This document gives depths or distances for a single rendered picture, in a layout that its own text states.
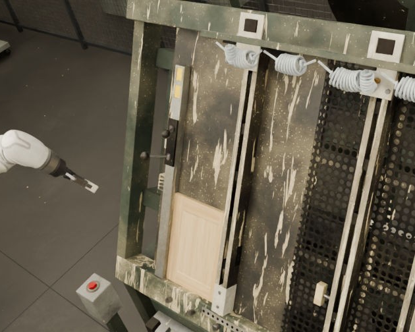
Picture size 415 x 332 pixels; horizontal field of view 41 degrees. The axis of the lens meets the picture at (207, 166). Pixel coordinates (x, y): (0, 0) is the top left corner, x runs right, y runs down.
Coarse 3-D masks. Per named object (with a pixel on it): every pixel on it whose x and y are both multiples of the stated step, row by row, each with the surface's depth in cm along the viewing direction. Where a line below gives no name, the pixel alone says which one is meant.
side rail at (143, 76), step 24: (144, 24) 234; (144, 48) 237; (144, 72) 241; (144, 96) 245; (144, 120) 249; (144, 144) 254; (144, 168) 258; (120, 216) 262; (144, 216) 267; (120, 240) 265
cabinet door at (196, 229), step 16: (176, 208) 242; (192, 208) 236; (208, 208) 230; (176, 224) 244; (192, 224) 238; (208, 224) 232; (176, 240) 245; (192, 240) 239; (208, 240) 233; (176, 256) 247; (192, 256) 241; (208, 256) 235; (176, 272) 248; (192, 272) 242; (208, 272) 236; (192, 288) 243; (208, 288) 237
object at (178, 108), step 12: (180, 84) 227; (180, 96) 228; (180, 108) 229; (180, 120) 231; (180, 132) 233; (180, 144) 235; (180, 156) 238; (168, 168) 238; (168, 180) 240; (168, 192) 241; (168, 204) 242; (168, 216) 243; (168, 228) 245; (168, 240) 247; (168, 252) 249; (156, 264) 252
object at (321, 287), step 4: (320, 284) 200; (324, 284) 200; (316, 288) 201; (320, 288) 200; (324, 288) 199; (316, 292) 201; (320, 292) 200; (324, 292) 200; (316, 296) 201; (320, 296) 200; (316, 300) 202; (320, 300) 200; (324, 300) 202; (320, 304) 201
